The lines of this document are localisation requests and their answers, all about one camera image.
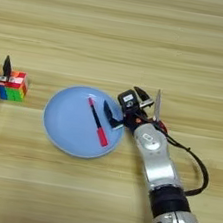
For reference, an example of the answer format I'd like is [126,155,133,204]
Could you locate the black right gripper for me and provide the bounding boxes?
[100,82,157,136]

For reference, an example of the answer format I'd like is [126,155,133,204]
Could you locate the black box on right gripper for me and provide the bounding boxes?
[116,87,143,116]

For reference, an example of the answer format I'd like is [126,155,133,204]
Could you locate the colourful puzzle cube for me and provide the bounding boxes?
[0,69,31,104]

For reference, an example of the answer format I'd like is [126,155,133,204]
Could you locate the red and black marker pen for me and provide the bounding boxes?
[80,96,115,148]

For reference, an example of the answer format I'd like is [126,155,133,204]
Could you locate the light blue round plate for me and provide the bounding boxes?
[37,80,131,164]

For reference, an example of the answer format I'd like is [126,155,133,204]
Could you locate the red handled scissors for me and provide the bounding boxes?
[149,88,175,135]

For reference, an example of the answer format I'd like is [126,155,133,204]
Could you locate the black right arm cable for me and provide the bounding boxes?
[151,122,217,199]

